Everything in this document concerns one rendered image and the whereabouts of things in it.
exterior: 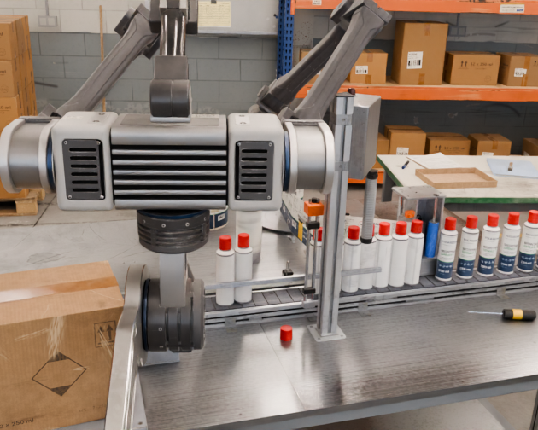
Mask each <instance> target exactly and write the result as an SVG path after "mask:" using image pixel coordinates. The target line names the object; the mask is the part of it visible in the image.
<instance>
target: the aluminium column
mask: <svg viewBox="0 0 538 430"><path fill-rule="evenodd" d="M353 109H354V96H353V95H351V94H349V93H347V92H341V93H336V95H335V97H334V99H333V100H332V102H331V104H330V111H331V112H333V113H334V114H352V113H353ZM329 128H330V130H331V131H332V134H333V137H334V143H335V162H336V161H349V155H350V143H351V132H352V125H334V124H333V123H331V122H329ZM347 189H348V171H335V176H334V182H333V187H332V190H331V192H330V193H329V194H325V202H324V216H323V230H322V244H321V258H320V272H319V299H318V313H317V327H316V329H317V330H318V331H319V333H320V335H321V336H326V335H333V334H336V328H337V316H338V305H339V293H340V281H341V269H342V248H343V236H344V224H345V212H346V201H347Z"/></svg>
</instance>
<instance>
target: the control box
mask: <svg viewBox="0 0 538 430"><path fill-rule="evenodd" d="M380 105H381V96H374V95H364V94H356V97H355V98H354V109H353V113H352V119H351V125H352V132H351V143H350V155H349V162H348V178H351V179H358V180H363V179H364V178H365V176H366V175H367V173H368V172H369V171H370V169H371V168H372V167H373V166H374V164H375V163H376V153H377V134H378V125H379V115H380Z"/></svg>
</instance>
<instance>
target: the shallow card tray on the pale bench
mask: <svg viewBox="0 0 538 430"><path fill-rule="evenodd" d="M415 176H417V177H418V178H419V179H421V180H422V181H423V182H425V183H426V184H428V185H430V186H432V187H433V188H435V189H469V188H496V187H497V183H498V181H497V180H495V179H494V178H492V177H491V176H489V175H487V174H486V173H484V172H483V171H480V170H479V169H477V168H476V167H460V168H431V169H415Z"/></svg>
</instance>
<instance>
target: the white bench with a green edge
mask: <svg viewBox="0 0 538 430"><path fill-rule="evenodd" d="M408 156H421V155H377V161H378V163H379V164H380V165H381V166H382V167H383V169H384V170H383V190H382V199H381V202H389V201H392V193H393V190H392V188H393V186H394V185H395V184H396V185H397V186H398V187H406V186H419V185H428V184H426V183H425V182H423V181H422V180H421V179H419V178H418V177H417V176H415V169H425V168H423V167H422V166H420V165H418V164H417V163H415V162H413V161H411V160H409V159H408V158H407V157H408ZM445 156H446V157H448V158H449V159H450V160H453V161H454V162H456V163H458V164H460V165H462V166H463V167H476V168H477V169H479V170H480V171H483V172H484V173H486V174H487V175H489V176H491V177H492V178H494V179H495V180H497V181H498V183H497V187H496V188H469V189H437V190H439V191H440V192H442V193H443V194H445V195H446V196H447V198H445V200H444V207H445V208H447V209H448V210H449V211H450V212H529V211H531V210H536V211H538V179H532V178H520V177H499V176H494V174H493V173H492V171H491V169H490V167H489V165H488V162H487V161H486V159H487V158H492V159H504V160H527V161H530V162H531V163H532V164H533V166H534V167H535V169H536V170H537V171H538V156H468V155H445ZM408 160H409V161H410V162H409V164H408V165H407V166H406V168H405V169H401V167H402V166H403V165H404V164H405V163H406V162H407V161H408Z"/></svg>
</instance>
